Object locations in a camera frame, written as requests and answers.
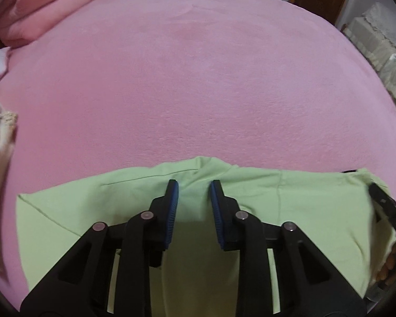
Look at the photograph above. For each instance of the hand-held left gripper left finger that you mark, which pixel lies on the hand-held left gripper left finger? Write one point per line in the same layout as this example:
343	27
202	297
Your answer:
173	204

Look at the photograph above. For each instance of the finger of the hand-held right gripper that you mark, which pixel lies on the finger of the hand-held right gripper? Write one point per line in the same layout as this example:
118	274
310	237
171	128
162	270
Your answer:
378	194

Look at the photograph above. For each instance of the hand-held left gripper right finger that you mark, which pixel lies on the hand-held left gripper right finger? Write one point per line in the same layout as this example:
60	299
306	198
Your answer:
216	211

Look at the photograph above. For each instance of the green and black jacket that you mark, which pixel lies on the green and black jacket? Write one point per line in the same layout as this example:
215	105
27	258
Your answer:
85	204

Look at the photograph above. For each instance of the person's right hand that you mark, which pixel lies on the person's right hand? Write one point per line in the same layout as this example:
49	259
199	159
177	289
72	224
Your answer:
387	264

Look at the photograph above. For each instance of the pink plush blanket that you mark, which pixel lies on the pink plush blanket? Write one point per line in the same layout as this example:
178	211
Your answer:
198	89

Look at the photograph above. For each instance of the lace covered furniture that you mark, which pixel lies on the lace covered furniture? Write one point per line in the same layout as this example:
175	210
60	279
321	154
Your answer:
379	36

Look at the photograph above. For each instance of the pink folded quilt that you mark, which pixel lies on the pink folded quilt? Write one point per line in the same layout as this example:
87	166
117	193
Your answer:
36	10

